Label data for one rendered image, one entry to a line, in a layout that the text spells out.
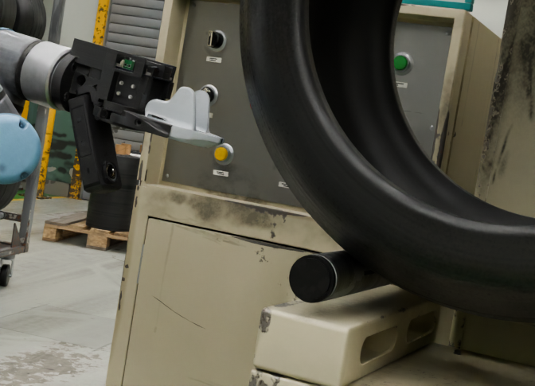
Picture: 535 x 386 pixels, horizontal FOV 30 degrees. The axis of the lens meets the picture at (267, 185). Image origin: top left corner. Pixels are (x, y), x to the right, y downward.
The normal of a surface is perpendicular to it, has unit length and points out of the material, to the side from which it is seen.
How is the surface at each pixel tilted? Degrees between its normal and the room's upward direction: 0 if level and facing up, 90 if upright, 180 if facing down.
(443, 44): 90
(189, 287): 90
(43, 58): 62
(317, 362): 90
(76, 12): 90
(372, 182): 99
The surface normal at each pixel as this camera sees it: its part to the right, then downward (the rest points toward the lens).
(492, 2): -0.23, 0.01
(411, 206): -0.47, 0.15
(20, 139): 0.43, 0.12
